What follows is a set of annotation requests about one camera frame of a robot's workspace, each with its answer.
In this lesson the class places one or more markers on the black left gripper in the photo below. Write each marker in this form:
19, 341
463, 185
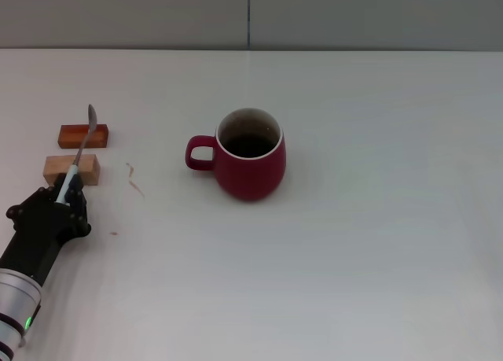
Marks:
39, 231

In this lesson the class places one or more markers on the red ceramic coffee cup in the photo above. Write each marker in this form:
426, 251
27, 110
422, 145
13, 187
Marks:
251, 176

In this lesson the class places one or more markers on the light wooden block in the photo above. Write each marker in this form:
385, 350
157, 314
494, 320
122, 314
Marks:
89, 170

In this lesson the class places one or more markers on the dark reddish wooden block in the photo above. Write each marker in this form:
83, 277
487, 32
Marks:
70, 137

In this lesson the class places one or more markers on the grey partition panel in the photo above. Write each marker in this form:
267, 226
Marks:
373, 15
118, 15

